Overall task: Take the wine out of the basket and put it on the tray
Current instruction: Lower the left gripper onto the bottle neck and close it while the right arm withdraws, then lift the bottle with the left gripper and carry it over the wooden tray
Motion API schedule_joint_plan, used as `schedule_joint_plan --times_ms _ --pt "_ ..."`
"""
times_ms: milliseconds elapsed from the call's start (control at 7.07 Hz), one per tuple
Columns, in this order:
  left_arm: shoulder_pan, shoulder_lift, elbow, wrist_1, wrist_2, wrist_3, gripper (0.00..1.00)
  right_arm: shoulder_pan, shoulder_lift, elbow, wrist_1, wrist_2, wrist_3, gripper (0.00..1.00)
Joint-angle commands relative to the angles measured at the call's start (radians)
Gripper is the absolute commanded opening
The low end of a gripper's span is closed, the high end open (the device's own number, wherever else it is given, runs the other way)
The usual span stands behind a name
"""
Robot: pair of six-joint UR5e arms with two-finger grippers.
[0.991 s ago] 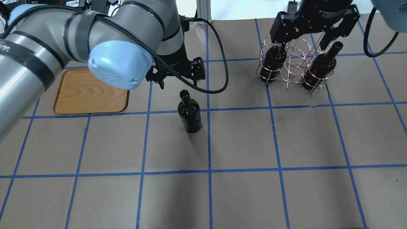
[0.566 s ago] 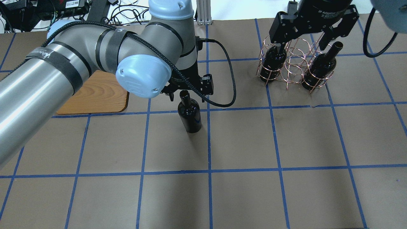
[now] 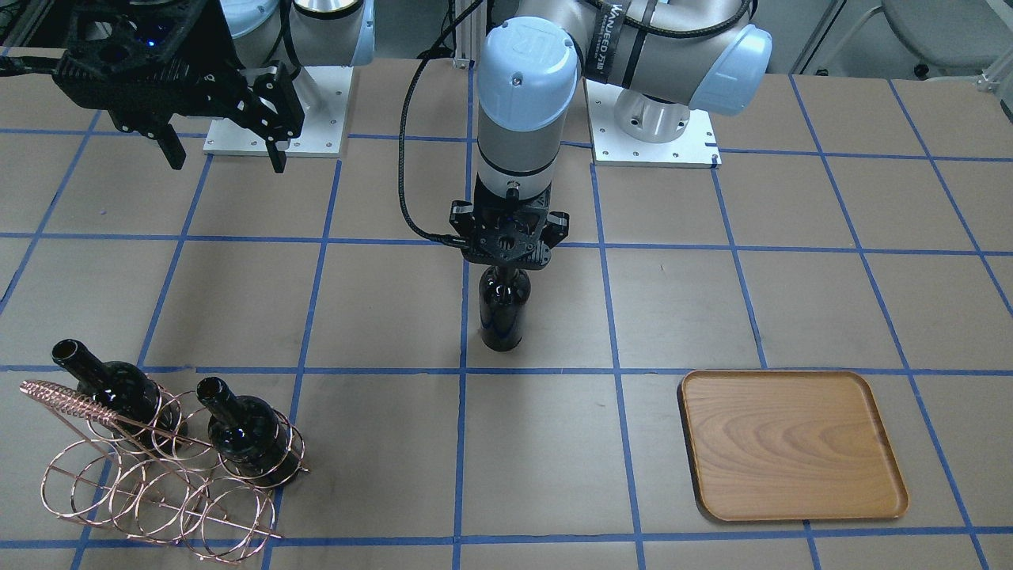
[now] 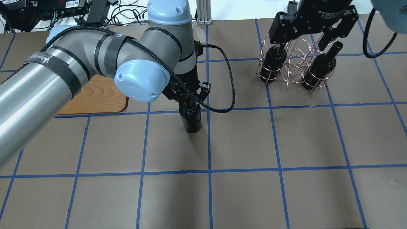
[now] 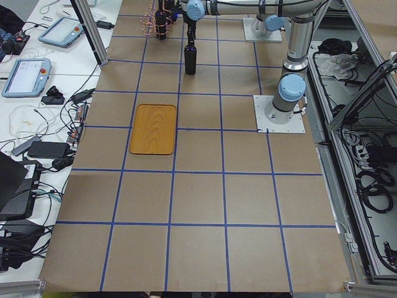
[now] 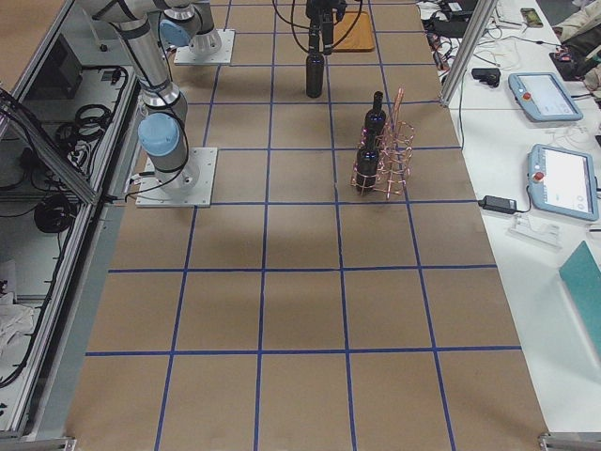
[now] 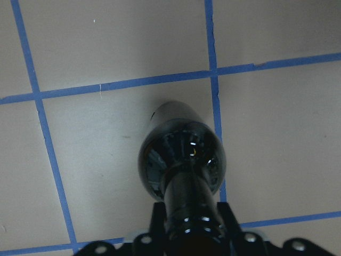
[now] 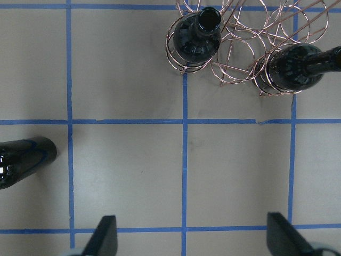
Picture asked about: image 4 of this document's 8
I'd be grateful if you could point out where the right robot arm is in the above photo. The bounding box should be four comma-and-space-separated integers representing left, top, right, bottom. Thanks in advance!
268, 0, 407, 59

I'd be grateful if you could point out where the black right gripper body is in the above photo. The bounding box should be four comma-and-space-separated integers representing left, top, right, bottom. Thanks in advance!
268, 0, 359, 44

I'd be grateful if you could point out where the aluminium frame post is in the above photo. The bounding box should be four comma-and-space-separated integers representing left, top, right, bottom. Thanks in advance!
196, 0, 213, 25

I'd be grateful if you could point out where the wooden tray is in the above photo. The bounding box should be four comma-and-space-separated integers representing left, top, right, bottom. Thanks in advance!
58, 74, 128, 115

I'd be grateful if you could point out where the copper wire bottle basket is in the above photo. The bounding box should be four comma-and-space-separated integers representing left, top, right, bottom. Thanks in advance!
256, 33, 332, 89

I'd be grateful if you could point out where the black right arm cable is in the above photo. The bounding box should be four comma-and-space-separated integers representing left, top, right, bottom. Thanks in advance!
362, 8, 398, 59

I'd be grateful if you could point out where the dark wine bottle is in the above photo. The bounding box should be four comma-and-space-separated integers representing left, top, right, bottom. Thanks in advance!
301, 41, 343, 91
260, 46, 287, 83
178, 99, 202, 133

